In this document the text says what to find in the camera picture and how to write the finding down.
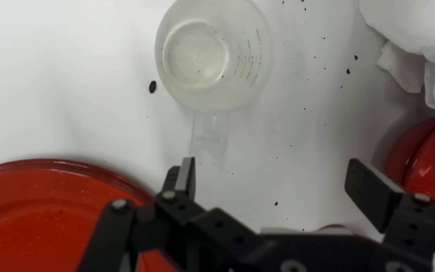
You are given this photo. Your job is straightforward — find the red bowl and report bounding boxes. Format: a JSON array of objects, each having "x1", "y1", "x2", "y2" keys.
[{"x1": 382, "y1": 117, "x2": 435, "y2": 200}]

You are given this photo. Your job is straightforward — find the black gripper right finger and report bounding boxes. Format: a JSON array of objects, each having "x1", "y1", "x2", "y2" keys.
[{"x1": 345, "y1": 158, "x2": 405, "y2": 234}]

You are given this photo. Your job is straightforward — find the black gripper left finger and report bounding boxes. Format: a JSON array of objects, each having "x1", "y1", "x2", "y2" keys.
[{"x1": 156, "y1": 157, "x2": 197, "y2": 211}]

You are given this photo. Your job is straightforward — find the transparent plastic measuring jar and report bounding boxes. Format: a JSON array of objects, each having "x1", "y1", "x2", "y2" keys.
[{"x1": 156, "y1": 0, "x2": 274, "y2": 154}]

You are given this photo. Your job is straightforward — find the red plate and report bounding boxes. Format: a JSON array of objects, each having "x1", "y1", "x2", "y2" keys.
[{"x1": 0, "y1": 158, "x2": 153, "y2": 272}]

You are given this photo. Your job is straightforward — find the large white red-striped towel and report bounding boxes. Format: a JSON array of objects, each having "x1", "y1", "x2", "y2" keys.
[{"x1": 360, "y1": 0, "x2": 435, "y2": 108}]

